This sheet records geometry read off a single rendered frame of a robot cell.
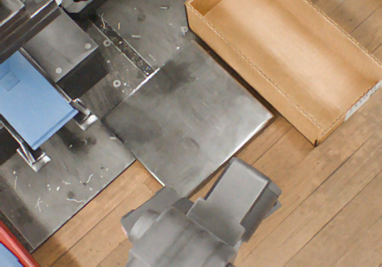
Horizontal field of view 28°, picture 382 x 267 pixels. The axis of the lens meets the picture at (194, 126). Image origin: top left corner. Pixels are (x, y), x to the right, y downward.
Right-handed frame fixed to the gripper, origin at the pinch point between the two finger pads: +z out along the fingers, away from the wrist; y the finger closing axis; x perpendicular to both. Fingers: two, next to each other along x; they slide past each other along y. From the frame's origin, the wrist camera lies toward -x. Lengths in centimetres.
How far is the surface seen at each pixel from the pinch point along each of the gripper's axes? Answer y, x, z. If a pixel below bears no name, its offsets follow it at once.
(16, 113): 18.6, 5.2, 13.3
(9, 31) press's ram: 26.9, 0.9, -2.3
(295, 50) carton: 4.4, -30.6, 13.3
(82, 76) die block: 17.6, -4.7, 16.8
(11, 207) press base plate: 8.6, 12.6, 18.1
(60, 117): 15.3, 1.1, 11.2
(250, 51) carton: 7.5, -25.7, 15.3
